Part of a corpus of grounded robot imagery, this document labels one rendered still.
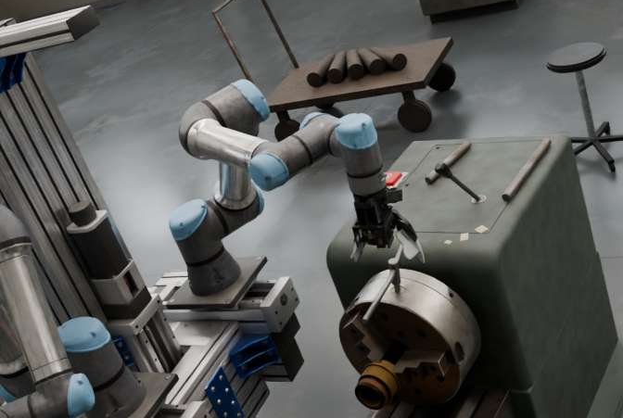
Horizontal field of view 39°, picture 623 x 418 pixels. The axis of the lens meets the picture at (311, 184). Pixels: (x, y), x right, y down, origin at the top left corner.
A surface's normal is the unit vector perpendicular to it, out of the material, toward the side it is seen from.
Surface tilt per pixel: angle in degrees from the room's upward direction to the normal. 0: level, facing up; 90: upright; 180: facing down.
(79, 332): 7
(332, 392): 0
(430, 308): 43
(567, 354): 90
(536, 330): 90
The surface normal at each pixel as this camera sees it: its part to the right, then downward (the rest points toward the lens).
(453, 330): 0.62, -0.34
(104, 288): -0.39, 0.51
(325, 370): -0.32, -0.85
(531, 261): 0.80, -0.01
